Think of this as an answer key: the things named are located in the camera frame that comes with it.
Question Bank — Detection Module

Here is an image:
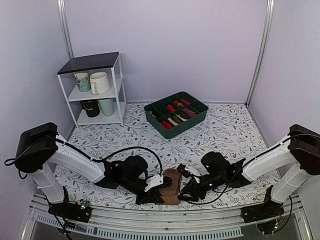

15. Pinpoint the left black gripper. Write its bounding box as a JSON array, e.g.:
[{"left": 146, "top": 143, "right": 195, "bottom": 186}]
[{"left": 121, "top": 176, "right": 164, "bottom": 206}]

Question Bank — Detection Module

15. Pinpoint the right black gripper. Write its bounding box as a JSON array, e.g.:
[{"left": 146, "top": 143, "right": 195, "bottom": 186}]
[{"left": 178, "top": 172, "right": 226, "bottom": 202}]

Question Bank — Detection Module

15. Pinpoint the brown ribbed sock pair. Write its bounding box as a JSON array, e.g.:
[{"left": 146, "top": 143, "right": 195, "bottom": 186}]
[{"left": 159, "top": 168, "right": 182, "bottom": 205}]

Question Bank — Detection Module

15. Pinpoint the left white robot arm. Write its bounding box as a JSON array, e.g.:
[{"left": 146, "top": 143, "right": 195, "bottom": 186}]
[{"left": 13, "top": 122, "right": 172, "bottom": 217}]

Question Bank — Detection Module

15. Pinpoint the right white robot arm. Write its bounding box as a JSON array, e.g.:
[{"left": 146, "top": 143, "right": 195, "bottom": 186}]
[{"left": 177, "top": 124, "right": 320, "bottom": 218}]

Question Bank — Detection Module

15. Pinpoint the red rolled sock front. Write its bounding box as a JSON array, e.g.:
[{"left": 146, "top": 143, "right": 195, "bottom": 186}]
[{"left": 161, "top": 121, "right": 173, "bottom": 130}]

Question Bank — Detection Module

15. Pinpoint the red rolled sock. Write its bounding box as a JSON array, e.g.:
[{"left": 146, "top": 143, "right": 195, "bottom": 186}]
[
  {"left": 161, "top": 121, "right": 173, "bottom": 130},
  {"left": 167, "top": 104, "right": 176, "bottom": 112}
]

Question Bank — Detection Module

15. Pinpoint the floral table mat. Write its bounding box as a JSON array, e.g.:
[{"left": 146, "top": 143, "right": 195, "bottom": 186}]
[{"left": 54, "top": 103, "right": 280, "bottom": 201}]

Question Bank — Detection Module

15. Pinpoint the beige sock in box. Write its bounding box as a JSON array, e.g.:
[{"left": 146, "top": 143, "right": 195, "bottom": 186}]
[{"left": 168, "top": 117, "right": 179, "bottom": 126}]

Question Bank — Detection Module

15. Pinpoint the dark brown sock in box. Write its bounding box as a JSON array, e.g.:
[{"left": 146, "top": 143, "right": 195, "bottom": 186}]
[{"left": 178, "top": 111, "right": 191, "bottom": 120}]

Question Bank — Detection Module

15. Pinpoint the maroon sock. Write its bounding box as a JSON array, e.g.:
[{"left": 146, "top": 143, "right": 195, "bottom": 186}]
[{"left": 183, "top": 107, "right": 197, "bottom": 117}]

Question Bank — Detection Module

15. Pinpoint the green divided sock box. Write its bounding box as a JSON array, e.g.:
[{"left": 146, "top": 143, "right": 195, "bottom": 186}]
[{"left": 144, "top": 91, "right": 209, "bottom": 140}]

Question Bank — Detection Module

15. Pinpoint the mint green mug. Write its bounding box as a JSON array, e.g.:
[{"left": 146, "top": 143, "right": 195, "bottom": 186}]
[{"left": 98, "top": 98, "right": 114, "bottom": 117}]

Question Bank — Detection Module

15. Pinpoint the red rolled sock middle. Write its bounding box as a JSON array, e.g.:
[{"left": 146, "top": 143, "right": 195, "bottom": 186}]
[{"left": 167, "top": 104, "right": 176, "bottom": 112}]

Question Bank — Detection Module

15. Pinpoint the orange striped sock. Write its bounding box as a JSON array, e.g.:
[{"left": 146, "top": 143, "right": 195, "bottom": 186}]
[{"left": 173, "top": 100, "right": 185, "bottom": 108}]

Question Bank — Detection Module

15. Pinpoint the red sock back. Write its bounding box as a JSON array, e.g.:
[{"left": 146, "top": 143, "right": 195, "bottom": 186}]
[{"left": 181, "top": 98, "right": 191, "bottom": 105}]

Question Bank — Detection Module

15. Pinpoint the black mug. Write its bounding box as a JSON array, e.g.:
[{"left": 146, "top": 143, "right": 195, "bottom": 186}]
[{"left": 80, "top": 99, "right": 100, "bottom": 118}]

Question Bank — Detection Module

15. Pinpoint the white ceramic mug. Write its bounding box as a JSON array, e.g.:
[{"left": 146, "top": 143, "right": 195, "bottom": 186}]
[{"left": 89, "top": 72, "right": 110, "bottom": 95}]

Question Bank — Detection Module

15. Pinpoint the white shelf black top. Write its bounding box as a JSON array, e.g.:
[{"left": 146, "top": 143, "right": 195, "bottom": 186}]
[{"left": 57, "top": 52, "right": 127, "bottom": 128}]

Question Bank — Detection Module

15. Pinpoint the teal patterned mug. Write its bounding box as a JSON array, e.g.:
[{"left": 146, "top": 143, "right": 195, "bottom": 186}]
[{"left": 73, "top": 71, "right": 91, "bottom": 93}]

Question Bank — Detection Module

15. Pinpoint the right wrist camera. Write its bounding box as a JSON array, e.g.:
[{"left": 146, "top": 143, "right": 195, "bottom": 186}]
[{"left": 176, "top": 164, "right": 201, "bottom": 184}]

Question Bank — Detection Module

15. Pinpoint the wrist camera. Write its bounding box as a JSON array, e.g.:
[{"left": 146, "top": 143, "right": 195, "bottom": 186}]
[
  {"left": 176, "top": 164, "right": 201, "bottom": 184},
  {"left": 144, "top": 175, "right": 173, "bottom": 192}
]

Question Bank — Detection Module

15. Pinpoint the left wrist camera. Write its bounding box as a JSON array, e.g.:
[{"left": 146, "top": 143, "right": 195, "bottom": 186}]
[{"left": 144, "top": 175, "right": 173, "bottom": 192}]

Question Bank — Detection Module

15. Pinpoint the right black cable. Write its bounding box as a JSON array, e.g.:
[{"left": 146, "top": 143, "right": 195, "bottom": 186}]
[{"left": 177, "top": 157, "right": 247, "bottom": 206}]

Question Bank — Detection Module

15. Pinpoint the black cable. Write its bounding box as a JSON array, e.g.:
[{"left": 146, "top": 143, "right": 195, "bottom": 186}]
[
  {"left": 3, "top": 136, "right": 164, "bottom": 180},
  {"left": 177, "top": 157, "right": 247, "bottom": 206}
]

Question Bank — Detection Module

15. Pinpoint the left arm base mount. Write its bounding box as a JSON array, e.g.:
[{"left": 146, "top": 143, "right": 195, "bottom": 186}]
[{"left": 48, "top": 186, "right": 92, "bottom": 223}]

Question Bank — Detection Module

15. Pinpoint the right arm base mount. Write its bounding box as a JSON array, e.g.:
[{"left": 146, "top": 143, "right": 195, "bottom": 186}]
[{"left": 240, "top": 186, "right": 284, "bottom": 223}]

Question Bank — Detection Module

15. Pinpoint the aluminium front rail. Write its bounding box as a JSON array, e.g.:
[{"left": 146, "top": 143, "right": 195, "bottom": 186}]
[{"left": 21, "top": 192, "right": 313, "bottom": 240}]

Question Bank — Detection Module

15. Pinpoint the left black cable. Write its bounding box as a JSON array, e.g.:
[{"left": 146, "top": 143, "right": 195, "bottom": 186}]
[{"left": 3, "top": 136, "right": 164, "bottom": 180}]

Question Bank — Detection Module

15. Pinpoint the left corner metal post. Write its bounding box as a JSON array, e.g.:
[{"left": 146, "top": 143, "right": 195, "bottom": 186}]
[{"left": 56, "top": 0, "right": 74, "bottom": 59}]

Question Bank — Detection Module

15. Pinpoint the corner metal post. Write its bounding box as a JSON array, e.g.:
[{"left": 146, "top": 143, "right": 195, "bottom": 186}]
[
  {"left": 56, "top": 0, "right": 74, "bottom": 59},
  {"left": 245, "top": 0, "right": 275, "bottom": 108}
]

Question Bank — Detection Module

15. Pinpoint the right corner metal post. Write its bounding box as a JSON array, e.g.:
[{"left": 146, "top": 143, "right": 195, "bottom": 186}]
[{"left": 245, "top": 0, "right": 275, "bottom": 108}]

